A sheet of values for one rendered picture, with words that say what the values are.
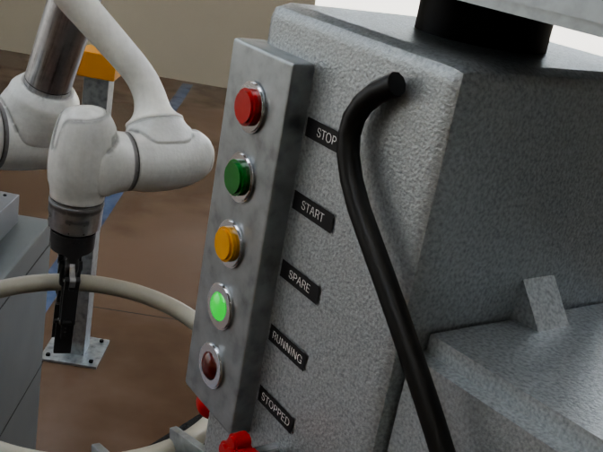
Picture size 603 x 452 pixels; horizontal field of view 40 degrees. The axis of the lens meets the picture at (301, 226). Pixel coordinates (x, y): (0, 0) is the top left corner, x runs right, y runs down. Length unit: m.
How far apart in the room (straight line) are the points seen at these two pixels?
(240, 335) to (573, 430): 0.26
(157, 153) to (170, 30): 6.29
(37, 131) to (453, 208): 1.47
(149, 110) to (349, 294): 0.98
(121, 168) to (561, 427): 1.05
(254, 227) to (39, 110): 1.31
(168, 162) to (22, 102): 0.52
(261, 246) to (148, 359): 2.55
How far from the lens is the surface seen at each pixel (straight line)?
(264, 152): 0.57
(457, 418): 0.48
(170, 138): 1.44
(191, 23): 7.66
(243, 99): 0.57
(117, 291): 1.50
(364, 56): 0.51
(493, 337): 0.52
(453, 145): 0.46
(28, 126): 1.87
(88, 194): 1.39
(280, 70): 0.55
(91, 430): 2.73
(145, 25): 7.73
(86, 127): 1.36
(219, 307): 0.62
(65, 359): 3.06
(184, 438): 1.14
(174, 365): 3.09
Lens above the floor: 1.58
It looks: 20 degrees down
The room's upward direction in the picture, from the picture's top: 10 degrees clockwise
